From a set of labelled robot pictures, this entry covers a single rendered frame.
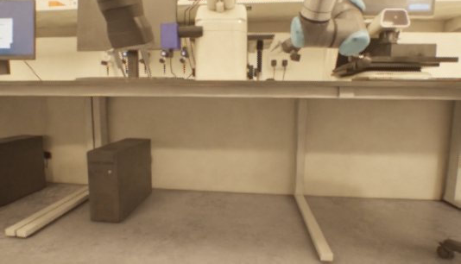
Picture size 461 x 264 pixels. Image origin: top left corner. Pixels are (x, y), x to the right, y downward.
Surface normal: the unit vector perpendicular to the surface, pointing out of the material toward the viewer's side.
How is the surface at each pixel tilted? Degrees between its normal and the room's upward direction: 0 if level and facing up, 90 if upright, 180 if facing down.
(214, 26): 90
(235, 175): 90
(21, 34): 86
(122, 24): 110
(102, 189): 90
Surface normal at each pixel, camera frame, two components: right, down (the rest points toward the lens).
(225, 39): -0.09, 0.11
